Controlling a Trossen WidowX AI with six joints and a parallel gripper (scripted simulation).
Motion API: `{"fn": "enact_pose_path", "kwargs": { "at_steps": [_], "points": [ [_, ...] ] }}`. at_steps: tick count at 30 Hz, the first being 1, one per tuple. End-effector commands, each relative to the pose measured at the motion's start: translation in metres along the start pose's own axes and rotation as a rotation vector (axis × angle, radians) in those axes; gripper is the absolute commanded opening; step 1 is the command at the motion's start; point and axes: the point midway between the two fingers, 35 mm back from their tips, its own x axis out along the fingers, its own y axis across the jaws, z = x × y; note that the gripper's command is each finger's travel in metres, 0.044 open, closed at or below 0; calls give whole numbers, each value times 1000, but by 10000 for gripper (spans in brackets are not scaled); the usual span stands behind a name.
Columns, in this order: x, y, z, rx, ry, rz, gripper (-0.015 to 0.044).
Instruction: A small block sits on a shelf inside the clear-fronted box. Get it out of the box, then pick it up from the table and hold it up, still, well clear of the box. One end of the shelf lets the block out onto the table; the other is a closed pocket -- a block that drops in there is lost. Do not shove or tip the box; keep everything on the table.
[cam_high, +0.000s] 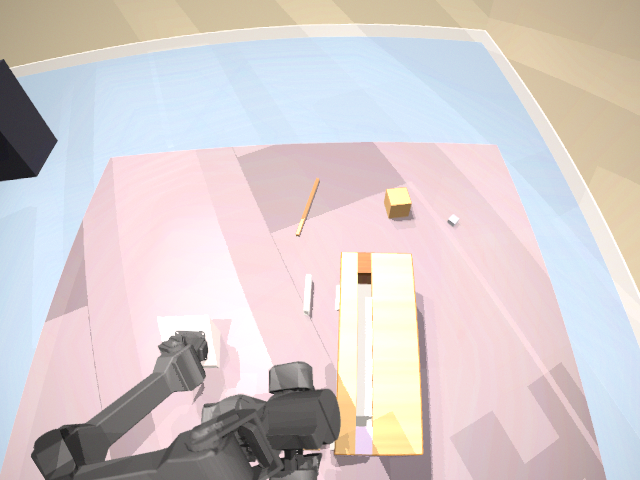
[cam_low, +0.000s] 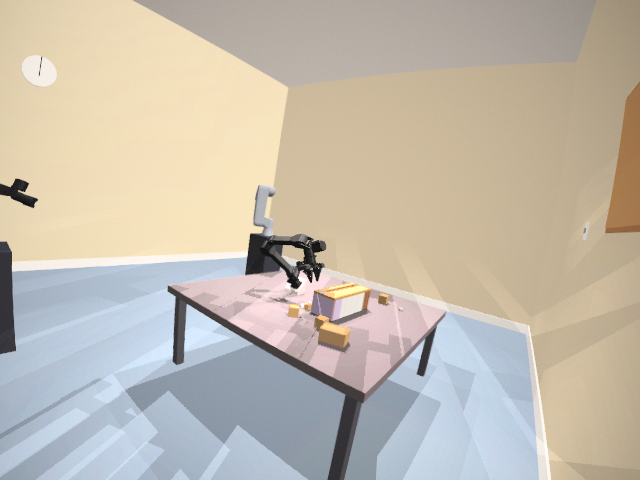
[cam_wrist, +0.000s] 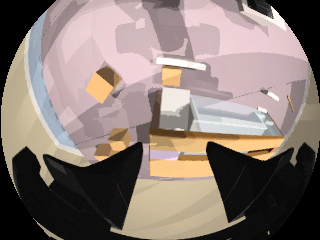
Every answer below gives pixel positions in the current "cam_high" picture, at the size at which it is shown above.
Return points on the orange cube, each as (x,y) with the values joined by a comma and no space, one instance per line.
(397,202)

